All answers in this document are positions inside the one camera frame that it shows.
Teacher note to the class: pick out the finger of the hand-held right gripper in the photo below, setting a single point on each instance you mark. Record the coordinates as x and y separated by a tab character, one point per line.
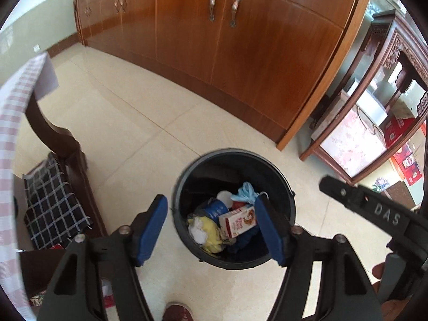
424	105
337	190

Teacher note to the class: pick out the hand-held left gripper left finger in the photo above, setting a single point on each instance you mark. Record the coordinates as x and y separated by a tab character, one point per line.
153	229

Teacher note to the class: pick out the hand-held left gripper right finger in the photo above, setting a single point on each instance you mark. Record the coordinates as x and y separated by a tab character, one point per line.
269	232

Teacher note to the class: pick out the dark blue cloth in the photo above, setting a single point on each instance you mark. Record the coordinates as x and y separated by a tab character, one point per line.
247	242

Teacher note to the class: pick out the small pink and white carton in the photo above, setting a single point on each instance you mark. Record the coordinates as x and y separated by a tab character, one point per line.
237	222

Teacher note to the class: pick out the red plastic bag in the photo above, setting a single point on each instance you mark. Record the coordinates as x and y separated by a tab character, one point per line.
238	204

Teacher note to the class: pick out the light blue face mask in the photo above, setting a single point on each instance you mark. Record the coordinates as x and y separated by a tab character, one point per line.
245	192

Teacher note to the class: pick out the yellow plastic bag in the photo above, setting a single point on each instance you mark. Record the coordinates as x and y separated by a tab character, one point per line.
214	239

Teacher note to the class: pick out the blue patterned paper cup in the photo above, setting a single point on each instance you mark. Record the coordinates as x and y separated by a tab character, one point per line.
217	210

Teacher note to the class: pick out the black round trash bin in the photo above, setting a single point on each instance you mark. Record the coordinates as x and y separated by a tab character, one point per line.
207	164

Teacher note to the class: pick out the person's right hand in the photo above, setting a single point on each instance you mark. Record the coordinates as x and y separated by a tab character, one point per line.
378	271

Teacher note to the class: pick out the red printed box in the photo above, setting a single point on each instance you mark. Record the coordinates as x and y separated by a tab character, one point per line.
408	165
398	132

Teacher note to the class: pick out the floral storage bag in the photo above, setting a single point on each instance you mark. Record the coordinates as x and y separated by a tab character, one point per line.
354	143

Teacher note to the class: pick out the white plastic container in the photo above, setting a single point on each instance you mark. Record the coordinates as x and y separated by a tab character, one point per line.
373	105

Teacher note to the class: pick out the carved wooden shelf stand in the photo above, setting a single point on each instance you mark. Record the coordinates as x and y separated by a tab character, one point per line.
378	40

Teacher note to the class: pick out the dark red sneaker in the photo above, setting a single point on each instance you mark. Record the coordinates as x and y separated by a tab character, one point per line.
177	312

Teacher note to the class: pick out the black checked cushion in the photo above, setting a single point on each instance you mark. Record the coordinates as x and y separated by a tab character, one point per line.
53	204

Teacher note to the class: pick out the wooden chair checkered cushion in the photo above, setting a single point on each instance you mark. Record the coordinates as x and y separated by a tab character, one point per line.
67	147

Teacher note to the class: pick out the long wooden sideboard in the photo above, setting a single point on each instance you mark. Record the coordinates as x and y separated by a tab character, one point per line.
250	57

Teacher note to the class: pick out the pink checked tablecloth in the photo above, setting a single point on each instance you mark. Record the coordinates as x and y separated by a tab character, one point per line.
10	140

